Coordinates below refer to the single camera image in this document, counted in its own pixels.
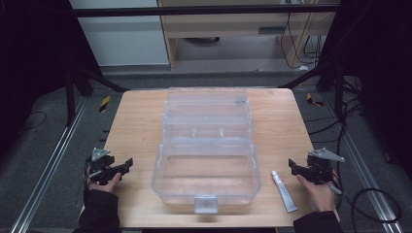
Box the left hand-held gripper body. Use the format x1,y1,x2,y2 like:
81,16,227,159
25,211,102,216
85,147,117,186

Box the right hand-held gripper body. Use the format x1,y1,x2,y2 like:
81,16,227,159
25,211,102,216
305,147,346,186

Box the person's left hand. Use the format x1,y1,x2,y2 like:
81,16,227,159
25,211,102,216
86,172,122,194

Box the person's right hand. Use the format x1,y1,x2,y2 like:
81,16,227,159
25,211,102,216
295,170,341,214

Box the white ointment tube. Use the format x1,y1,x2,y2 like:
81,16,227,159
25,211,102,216
270,170,298,215

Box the yellow black tape piece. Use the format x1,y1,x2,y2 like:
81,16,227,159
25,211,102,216
306,92,326,108
98,95,112,114

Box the black metal stand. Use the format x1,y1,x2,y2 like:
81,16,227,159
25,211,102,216
63,63,130,128
279,57,346,121

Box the clear plastic storage box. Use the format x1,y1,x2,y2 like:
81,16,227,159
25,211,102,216
151,86,262,216

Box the white cabinet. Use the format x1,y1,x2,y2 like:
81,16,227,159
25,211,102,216
69,0,171,68

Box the aluminium floor rail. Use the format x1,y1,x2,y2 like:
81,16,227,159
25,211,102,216
320,93,405,233
9,96,89,233

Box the bundle of black floor cables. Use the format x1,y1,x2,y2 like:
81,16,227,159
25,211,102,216
304,76,367,153

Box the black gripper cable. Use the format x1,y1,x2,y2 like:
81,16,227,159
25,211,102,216
326,183,402,225

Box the thin black floor cable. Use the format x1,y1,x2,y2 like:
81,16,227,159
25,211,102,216
19,111,49,133

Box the hanging cables under desk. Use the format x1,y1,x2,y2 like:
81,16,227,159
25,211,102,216
279,0,328,72

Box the black horizontal frame bar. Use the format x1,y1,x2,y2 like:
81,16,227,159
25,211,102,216
71,4,341,18

